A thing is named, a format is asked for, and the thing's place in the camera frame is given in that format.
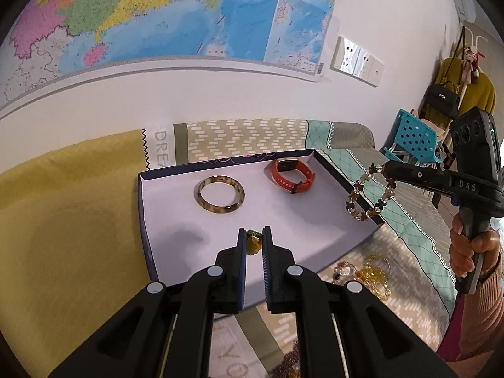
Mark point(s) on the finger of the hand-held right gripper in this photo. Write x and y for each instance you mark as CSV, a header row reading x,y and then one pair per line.
x,y
417,175

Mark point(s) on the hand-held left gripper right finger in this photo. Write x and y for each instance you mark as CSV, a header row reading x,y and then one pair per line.
x,y
267,271

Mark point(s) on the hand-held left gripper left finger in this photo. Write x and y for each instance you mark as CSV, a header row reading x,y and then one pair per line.
x,y
241,271

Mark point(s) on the person's right forearm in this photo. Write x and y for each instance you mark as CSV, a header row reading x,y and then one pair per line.
x,y
484,315

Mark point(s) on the person's right hand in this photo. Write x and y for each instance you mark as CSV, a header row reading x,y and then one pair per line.
x,y
460,252

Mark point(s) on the blue plastic chair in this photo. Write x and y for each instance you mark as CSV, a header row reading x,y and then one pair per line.
x,y
413,134

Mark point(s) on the tortoiseshell bangle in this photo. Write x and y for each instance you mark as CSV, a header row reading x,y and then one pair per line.
x,y
220,210

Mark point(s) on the yellow coat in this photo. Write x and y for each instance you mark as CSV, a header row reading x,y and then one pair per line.
x,y
482,94

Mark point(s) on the black handbag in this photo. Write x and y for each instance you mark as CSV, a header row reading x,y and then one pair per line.
x,y
443,98

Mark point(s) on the orange smartwatch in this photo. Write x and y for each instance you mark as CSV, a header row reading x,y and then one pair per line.
x,y
278,173

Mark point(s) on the plush toy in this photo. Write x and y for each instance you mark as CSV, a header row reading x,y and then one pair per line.
x,y
471,65

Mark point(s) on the white coat rack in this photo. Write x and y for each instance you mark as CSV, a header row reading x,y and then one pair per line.
x,y
478,41

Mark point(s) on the magenta garment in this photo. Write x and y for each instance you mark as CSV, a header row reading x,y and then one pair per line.
x,y
453,323

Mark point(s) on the patchwork printed bedsheet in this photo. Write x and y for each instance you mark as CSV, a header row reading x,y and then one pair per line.
x,y
59,244

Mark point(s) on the white wall switch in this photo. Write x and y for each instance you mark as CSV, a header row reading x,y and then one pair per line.
x,y
376,71

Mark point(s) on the white wall socket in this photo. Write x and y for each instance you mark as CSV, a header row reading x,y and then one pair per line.
x,y
341,57
363,63

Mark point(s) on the colourful wall map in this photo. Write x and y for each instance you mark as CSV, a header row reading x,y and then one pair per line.
x,y
157,8

